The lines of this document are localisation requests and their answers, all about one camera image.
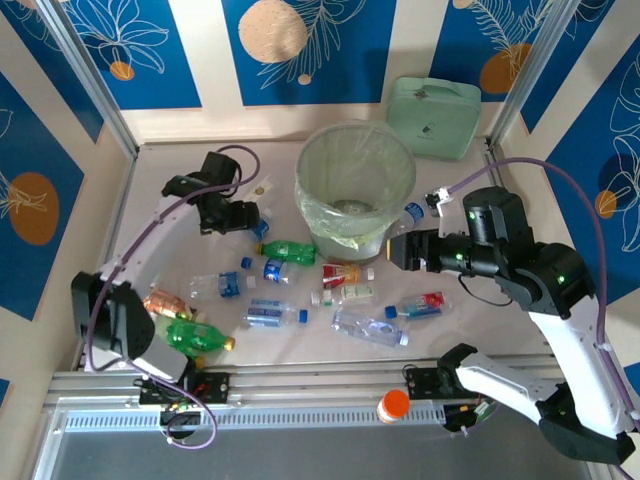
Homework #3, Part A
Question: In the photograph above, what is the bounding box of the small blue label bottle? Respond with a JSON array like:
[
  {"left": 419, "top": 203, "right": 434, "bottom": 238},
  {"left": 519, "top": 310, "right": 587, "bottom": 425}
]
[
  {"left": 249, "top": 208, "right": 274, "bottom": 245},
  {"left": 397, "top": 200, "right": 430, "bottom": 230}
]

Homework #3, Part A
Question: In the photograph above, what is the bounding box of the slim clear tube bottle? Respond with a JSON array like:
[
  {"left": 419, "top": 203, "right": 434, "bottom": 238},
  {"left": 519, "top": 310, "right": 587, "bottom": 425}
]
[{"left": 243, "top": 173, "right": 277, "bottom": 205}]

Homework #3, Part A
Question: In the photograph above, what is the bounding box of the blue round logo bottle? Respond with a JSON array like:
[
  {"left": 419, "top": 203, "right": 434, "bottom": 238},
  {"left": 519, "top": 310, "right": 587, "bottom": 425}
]
[{"left": 241, "top": 255, "right": 304, "bottom": 288}]

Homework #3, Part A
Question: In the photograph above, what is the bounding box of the green soda bottle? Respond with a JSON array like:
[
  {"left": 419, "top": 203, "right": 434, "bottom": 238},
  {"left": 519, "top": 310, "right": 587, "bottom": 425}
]
[{"left": 254, "top": 239, "right": 320, "bottom": 267}]

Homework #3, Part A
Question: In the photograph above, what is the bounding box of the red blue label bottle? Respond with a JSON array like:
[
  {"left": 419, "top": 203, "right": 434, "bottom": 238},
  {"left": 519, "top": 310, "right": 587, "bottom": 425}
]
[{"left": 383, "top": 291, "right": 455, "bottom": 320}]

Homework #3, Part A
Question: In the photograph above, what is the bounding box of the small green white label bottle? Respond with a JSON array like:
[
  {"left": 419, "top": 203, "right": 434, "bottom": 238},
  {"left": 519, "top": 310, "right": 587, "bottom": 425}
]
[{"left": 309, "top": 283, "right": 377, "bottom": 308}]

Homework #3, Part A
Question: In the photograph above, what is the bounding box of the clear bottle white cap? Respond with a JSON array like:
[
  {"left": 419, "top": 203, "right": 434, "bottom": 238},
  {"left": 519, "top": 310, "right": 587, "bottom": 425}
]
[{"left": 188, "top": 270, "right": 258, "bottom": 301}]

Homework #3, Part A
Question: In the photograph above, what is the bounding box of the large clear water bottle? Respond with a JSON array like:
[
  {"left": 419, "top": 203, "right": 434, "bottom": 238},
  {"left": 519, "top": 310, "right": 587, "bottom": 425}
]
[{"left": 330, "top": 306, "right": 411, "bottom": 348}]

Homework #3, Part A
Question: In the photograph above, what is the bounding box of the blue label bottle blue cap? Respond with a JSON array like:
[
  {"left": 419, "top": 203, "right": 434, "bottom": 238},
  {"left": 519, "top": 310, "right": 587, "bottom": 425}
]
[{"left": 241, "top": 298, "right": 310, "bottom": 329}]

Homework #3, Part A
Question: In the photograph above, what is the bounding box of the copper coloured plastic bottle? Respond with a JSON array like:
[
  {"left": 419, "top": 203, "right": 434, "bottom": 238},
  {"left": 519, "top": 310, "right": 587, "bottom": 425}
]
[{"left": 143, "top": 286, "right": 209, "bottom": 324}]

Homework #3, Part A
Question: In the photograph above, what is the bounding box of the green bottle yellow cap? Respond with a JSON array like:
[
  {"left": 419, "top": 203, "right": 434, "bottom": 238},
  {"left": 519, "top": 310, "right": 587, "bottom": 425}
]
[{"left": 158, "top": 319, "right": 237, "bottom": 354}]

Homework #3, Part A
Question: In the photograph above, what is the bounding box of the grey round waste bin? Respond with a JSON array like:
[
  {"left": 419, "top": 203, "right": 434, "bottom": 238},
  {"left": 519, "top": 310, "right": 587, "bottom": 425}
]
[{"left": 293, "top": 121, "right": 419, "bottom": 266}]

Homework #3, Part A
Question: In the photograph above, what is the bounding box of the green plastic bin liner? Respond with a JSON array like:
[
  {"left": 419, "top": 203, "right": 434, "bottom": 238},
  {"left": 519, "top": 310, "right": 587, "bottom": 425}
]
[{"left": 293, "top": 121, "right": 419, "bottom": 252}]

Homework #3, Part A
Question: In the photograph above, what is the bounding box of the red orange label bottle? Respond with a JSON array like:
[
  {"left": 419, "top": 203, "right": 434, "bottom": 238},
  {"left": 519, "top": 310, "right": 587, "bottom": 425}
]
[{"left": 321, "top": 261, "right": 376, "bottom": 291}]

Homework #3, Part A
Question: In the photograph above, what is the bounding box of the mint green zipper case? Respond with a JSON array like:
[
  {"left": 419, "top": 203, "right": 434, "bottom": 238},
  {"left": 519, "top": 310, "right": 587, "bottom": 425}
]
[{"left": 384, "top": 75, "right": 483, "bottom": 162}]

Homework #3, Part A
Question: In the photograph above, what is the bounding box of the orange lid pill bottle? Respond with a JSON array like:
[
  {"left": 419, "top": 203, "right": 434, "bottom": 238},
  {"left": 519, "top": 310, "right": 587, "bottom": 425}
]
[{"left": 375, "top": 388, "right": 412, "bottom": 426}]

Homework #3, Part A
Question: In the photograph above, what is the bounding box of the grey metal panel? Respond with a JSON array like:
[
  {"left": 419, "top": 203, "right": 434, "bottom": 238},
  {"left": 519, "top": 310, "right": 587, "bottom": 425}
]
[{"left": 34, "top": 399, "right": 601, "bottom": 480}]

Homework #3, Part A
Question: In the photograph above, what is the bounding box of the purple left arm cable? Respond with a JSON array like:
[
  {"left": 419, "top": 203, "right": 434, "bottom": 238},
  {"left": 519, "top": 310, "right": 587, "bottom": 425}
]
[{"left": 82, "top": 143, "right": 262, "bottom": 449}]

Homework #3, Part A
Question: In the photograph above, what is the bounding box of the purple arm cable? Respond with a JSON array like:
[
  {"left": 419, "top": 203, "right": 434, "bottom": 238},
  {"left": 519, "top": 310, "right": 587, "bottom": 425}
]
[
  {"left": 449, "top": 157, "right": 640, "bottom": 480},
  {"left": 82, "top": 143, "right": 262, "bottom": 449}
]

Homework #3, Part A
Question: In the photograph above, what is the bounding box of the aluminium side rail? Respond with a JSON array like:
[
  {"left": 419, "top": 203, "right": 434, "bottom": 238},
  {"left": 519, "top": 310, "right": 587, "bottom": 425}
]
[{"left": 480, "top": 138, "right": 511, "bottom": 192}]

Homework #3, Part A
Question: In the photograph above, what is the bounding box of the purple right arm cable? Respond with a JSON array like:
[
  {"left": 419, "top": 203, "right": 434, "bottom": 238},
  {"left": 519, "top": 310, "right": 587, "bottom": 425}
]
[{"left": 449, "top": 157, "right": 640, "bottom": 480}]

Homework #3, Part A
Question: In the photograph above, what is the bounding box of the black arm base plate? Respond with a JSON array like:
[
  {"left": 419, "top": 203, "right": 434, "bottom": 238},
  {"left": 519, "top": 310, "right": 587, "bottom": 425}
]
[
  {"left": 138, "top": 370, "right": 232, "bottom": 407},
  {"left": 403, "top": 366, "right": 451, "bottom": 401}
]

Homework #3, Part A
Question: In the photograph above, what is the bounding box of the aluminium front rail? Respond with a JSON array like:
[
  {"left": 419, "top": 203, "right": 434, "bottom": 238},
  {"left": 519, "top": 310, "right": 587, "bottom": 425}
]
[{"left": 49, "top": 353, "right": 569, "bottom": 407}]

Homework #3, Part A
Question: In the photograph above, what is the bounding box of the black cable bracket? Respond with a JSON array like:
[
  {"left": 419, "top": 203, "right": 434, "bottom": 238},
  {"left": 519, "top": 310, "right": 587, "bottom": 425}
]
[
  {"left": 442, "top": 402, "right": 484, "bottom": 437},
  {"left": 158, "top": 403, "right": 202, "bottom": 442}
]

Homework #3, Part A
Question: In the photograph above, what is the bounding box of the aluminium frame post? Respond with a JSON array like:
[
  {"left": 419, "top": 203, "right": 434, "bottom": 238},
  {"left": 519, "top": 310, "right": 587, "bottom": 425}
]
[
  {"left": 35, "top": 0, "right": 141, "bottom": 160},
  {"left": 485, "top": 0, "right": 576, "bottom": 151}
]

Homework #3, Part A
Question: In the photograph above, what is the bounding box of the grey slotted cable duct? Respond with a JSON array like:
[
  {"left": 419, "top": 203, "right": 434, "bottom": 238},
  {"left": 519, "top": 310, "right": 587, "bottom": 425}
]
[{"left": 58, "top": 405, "right": 447, "bottom": 432}]

